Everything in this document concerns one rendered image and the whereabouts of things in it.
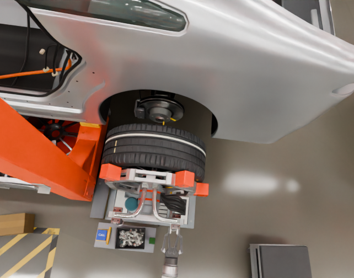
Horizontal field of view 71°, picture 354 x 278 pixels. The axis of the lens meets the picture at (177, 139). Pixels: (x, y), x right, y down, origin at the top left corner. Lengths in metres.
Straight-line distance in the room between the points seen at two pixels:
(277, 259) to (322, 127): 1.61
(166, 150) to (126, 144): 0.22
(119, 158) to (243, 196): 1.54
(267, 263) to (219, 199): 0.68
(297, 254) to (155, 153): 1.52
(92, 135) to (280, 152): 1.91
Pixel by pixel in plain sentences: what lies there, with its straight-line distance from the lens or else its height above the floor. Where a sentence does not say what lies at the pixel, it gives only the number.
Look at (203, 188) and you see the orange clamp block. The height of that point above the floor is 0.88.
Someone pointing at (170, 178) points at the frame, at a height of 1.12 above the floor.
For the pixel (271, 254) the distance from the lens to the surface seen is 2.30.
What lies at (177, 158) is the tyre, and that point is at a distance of 1.36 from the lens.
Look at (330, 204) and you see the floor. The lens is 3.01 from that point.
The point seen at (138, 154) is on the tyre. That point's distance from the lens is 1.34.
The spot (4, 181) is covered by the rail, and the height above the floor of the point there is 0.39.
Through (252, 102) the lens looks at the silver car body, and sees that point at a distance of 1.40.
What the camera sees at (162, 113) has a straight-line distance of 1.70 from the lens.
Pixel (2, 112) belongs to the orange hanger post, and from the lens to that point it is 0.91.
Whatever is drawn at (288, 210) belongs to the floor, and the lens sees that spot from 2.77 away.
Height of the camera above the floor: 2.45
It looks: 69 degrees down
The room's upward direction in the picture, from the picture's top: 13 degrees clockwise
